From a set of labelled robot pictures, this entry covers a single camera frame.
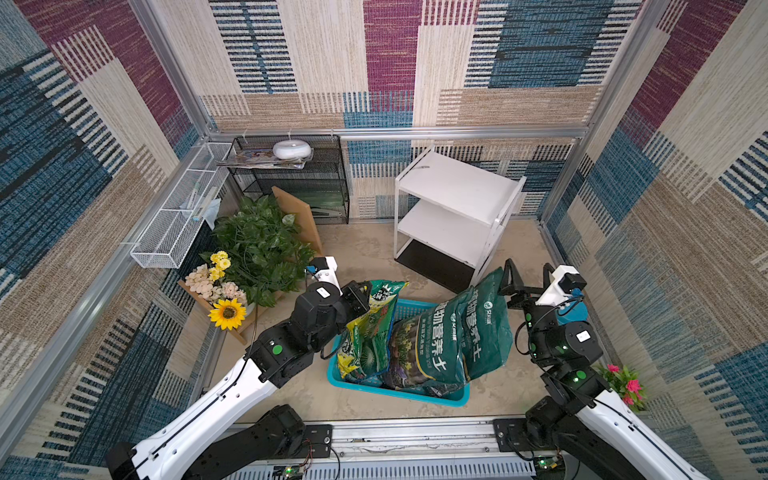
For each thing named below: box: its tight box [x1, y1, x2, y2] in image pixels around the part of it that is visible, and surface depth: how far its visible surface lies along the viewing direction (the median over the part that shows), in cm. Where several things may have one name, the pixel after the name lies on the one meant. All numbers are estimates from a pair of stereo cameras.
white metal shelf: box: [394, 148, 527, 293], surface depth 85 cm
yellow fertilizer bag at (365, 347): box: [337, 280, 409, 380], surface depth 73 cm
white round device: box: [272, 132, 312, 160], surface depth 91 cm
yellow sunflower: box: [208, 298, 247, 331], surface depth 71 cm
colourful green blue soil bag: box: [340, 280, 409, 387], surface depth 73 cm
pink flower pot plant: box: [598, 364, 647, 412], surface depth 67 cm
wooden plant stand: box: [272, 186, 323, 257], surface depth 91 cm
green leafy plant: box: [200, 195, 316, 307], surface depth 85 cm
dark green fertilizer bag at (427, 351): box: [382, 287, 475, 397], surface depth 71 cm
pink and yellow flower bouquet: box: [185, 251, 247, 306], surface depth 76 cm
